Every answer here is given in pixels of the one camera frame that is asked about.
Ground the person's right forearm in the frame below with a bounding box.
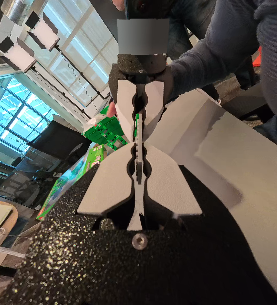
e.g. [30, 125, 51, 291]
[166, 0, 263, 105]

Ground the grey desk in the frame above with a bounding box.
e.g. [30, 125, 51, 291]
[139, 88, 277, 305]

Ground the black monitor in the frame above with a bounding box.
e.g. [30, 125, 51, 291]
[26, 120, 92, 165]

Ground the silver round duct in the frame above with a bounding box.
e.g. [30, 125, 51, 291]
[0, 0, 35, 26]

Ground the studio panel light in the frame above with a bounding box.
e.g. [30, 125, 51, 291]
[25, 11, 60, 52]
[0, 36, 37, 73]

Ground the open green cardboard box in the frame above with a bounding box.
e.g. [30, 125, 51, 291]
[81, 107, 132, 151]

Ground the black light stand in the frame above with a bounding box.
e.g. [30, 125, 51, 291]
[30, 66, 92, 119]
[55, 45, 106, 100]

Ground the white plastic bag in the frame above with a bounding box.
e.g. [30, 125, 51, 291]
[82, 114, 109, 130]

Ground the grey studded building plate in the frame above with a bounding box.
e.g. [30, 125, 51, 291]
[133, 113, 145, 185]

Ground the green picture toy box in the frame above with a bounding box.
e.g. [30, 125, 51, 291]
[36, 143, 106, 221]

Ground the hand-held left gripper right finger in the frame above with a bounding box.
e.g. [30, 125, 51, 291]
[142, 144, 203, 230]

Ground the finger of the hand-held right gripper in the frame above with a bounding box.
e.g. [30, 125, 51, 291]
[116, 80, 139, 144]
[141, 79, 166, 141]

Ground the grey mesh office chair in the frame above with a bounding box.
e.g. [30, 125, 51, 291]
[0, 167, 41, 206]

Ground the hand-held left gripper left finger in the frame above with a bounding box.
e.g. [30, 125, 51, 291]
[77, 142, 137, 230]

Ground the orange traffic cone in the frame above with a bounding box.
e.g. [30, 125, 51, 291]
[252, 46, 263, 69]

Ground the person's torso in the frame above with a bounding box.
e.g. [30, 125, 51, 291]
[254, 0, 277, 143]

